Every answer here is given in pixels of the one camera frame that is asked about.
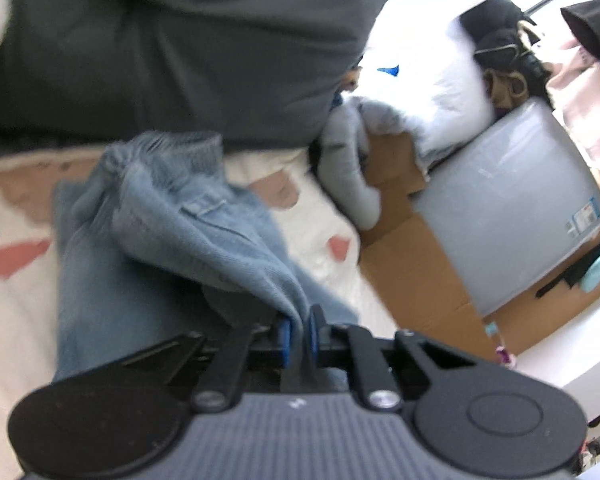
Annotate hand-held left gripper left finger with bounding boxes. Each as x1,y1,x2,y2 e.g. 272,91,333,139
117,312,293,413

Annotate grey wrapped mattress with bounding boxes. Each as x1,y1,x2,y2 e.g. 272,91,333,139
412,97,600,318

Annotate blue denim jeans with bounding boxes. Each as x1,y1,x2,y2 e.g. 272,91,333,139
52,130,361,386

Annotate black hanging garment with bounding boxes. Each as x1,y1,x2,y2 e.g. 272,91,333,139
560,0,600,67

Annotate brown monkey plush toy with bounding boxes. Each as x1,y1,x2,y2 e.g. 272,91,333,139
459,0,555,117

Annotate cream printed bed sheet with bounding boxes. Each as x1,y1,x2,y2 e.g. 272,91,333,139
0,147,398,480

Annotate grey fluffy blanket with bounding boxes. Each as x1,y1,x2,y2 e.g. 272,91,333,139
352,96,428,161

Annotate white fluffy plush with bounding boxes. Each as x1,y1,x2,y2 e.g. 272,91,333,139
417,15,498,161

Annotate brown cardboard box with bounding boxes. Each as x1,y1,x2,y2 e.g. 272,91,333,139
357,127,600,361

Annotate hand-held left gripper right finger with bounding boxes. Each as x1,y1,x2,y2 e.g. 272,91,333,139
306,304,483,411

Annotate grey neck pillow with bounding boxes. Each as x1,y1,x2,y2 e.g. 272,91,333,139
317,102,383,232

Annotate black strap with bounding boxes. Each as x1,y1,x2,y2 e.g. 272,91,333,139
535,224,600,300

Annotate pink cloth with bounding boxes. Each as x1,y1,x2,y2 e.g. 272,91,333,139
547,37,600,177

